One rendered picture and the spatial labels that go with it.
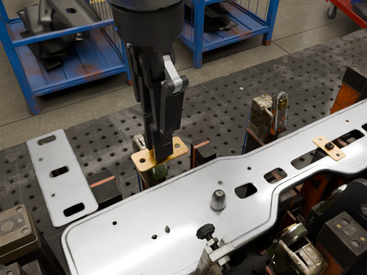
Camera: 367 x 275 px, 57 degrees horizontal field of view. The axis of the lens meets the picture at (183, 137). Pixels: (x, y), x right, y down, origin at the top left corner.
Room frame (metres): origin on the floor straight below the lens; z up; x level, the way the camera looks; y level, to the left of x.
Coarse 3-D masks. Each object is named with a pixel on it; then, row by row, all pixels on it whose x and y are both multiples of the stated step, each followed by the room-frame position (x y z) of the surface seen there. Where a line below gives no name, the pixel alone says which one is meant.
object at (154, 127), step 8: (144, 56) 0.32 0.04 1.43; (144, 64) 0.32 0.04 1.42; (144, 72) 0.32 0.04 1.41; (144, 80) 0.32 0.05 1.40; (152, 80) 0.33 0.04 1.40; (160, 80) 0.32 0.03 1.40; (152, 88) 0.32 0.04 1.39; (160, 88) 0.32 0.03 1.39; (152, 96) 0.32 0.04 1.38; (160, 96) 0.32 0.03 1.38; (152, 104) 0.32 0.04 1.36; (160, 104) 0.32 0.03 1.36; (152, 112) 0.32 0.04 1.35; (152, 128) 0.31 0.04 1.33
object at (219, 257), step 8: (208, 224) 0.24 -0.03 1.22; (200, 232) 0.22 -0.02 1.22; (208, 232) 0.22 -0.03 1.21; (208, 240) 0.22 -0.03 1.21; (216, 240) 0.22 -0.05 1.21; (224, 240) 0.21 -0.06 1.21; (208, 248) 0.20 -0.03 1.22; (216, 248) 0.21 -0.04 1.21; (224, 248) 0.20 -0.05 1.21; (232, 248) 0.20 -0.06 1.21; (200, 256) 0.21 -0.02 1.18; (208, 256) 0.19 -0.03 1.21; (216, 256) 0.19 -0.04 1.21; (224, 256) 0.19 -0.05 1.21; (200, 264) 0.21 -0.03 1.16; (208, 264) 0.19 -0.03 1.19; (216, 264) 0.19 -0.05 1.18; (224, 264) 0.19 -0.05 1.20; (200, 272) 0.20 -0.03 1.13; (208, 272) 0.19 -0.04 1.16; (216, 272) 0.21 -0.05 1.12
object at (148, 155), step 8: (176, 136) 0.38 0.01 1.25; (176, 144) 0.36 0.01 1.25; (184, 144) 0.36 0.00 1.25; (144, 152) 0.34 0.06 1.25; (152, 152) 0.34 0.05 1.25; (176, 152) 0.34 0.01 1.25; (184, 152) 0.34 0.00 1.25; (136, 160) 0.33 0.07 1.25; (152, 160) 0.33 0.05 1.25; (160, 160) 0.33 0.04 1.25; (168, 160) 0.33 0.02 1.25; (144, 168) 0.31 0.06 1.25
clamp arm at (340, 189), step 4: (344, 184) 0.40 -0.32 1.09; (336, 188) 0.39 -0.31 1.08; (340, 188) 0.39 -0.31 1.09; (344, 188) 0.38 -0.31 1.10; (332, 192) 0.39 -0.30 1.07; (336, 192) 0.38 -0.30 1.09; (340, 192) 0.38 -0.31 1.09; (332, 196) 0.38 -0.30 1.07; (336, 196) 0.38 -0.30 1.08; (328, 200) 0.38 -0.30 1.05; (332, 200) 0.38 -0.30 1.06; (320, 204) 0.41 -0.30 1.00; (324, 204) 0.39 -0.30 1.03; (328, 204) 0.38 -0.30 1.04; (320, 208) 0.39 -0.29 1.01; (324, 208) 0.38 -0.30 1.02; (320, 212) 0.39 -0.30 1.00
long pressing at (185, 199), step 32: (320, 128) 0.65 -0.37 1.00; (352, 128) 0.65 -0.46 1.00; (224, 160) 0.53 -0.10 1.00; (256, 160) 0.53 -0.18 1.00; (288, 160) 0.53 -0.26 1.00; (320, 160) 0.53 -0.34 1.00; (352, 160) 0.53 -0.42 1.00; (160, 192) 0.44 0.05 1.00; (192, 192) 0.44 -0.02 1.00; (224, 192) 0.44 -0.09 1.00; (256, 192) 0.44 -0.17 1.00; (96, 224) 0.36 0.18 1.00; (128, 224) 0.36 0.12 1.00; (160, 224) 0.36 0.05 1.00; (192, 224) 0.36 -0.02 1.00; (224, 224) 0.36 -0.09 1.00; (256, 224) 0.36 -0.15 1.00; (64, 256) 0.29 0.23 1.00; (96, 256) 0.29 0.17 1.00; (128, 256) 0.29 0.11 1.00; (160, 256) 0.29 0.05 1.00; (192, 256) 0.29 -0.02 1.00
